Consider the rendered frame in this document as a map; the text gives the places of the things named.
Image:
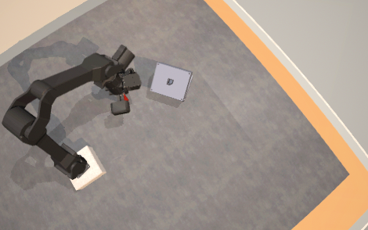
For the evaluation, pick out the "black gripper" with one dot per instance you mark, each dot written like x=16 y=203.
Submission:
x=121 y=106

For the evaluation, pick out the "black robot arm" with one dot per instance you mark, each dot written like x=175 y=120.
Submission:
x=101 y=69

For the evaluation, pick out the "white square panel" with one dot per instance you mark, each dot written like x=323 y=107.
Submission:
x=171 y=81

